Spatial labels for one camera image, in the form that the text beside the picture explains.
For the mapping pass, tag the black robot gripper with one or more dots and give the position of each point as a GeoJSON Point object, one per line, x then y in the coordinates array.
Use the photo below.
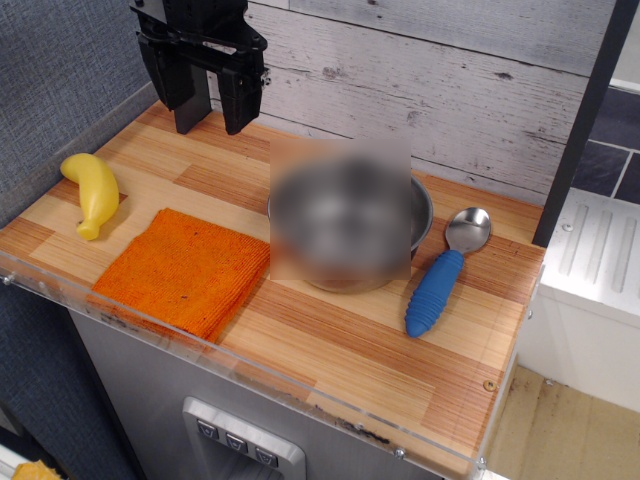
{"type": "Point", "coordinates": [209, 34]}

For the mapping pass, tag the silver metal bowl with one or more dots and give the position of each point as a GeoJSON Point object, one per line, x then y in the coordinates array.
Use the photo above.
{"type": "Point", "coordinates": [348, 236]}

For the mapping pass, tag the yellow plastic banana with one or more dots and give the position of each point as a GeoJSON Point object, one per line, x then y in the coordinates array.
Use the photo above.
{"type": "Point", "coordinates": [98, 191]}

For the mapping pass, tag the orange folded cloth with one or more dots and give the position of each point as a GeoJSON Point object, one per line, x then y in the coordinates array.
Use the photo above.
{"type": "Point", "coordinates": [185, 272]}

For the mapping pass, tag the silver toy cabinet front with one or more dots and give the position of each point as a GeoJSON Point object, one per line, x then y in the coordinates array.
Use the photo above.
{"type": "Point", "coordinates": [147, 375]}

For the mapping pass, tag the clear acrylic front guard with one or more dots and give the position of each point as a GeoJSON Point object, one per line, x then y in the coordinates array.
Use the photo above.
{"type": "Point", "coordinates": [443, 462]}

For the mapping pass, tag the grey button dispenser panel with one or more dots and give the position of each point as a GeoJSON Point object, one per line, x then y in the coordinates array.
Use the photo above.
{"type": "Point", "coordinates": [228, 447]}

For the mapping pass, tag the yellow object bottom left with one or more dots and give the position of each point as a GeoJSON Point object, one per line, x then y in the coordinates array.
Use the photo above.
{"type": "Point", "coordinates": [34, 471]}

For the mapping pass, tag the white toy sink unit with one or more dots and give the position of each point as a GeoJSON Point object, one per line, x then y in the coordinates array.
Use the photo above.
{"type": "Point", "coordinates": [582, 328]}

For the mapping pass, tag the dark left frame post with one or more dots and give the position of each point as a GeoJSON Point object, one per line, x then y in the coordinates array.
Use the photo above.
{"type": "Point", "coordinates": [197, 107]}

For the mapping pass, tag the dark frame post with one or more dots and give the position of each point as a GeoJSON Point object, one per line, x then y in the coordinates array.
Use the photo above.
{"type": "Point", "coordinates": [606, 61]}
{"type": "Point", "coordinates": [197, 107]}

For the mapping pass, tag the blue handled metal spoon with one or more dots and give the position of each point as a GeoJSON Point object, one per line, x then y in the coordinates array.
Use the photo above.
{"type": "Point", "coordinates": [467, 232]}

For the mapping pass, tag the dark right frame post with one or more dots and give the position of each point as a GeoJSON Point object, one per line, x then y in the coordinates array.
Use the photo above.
{"type": "Point", "coordinates": [606, 61]}

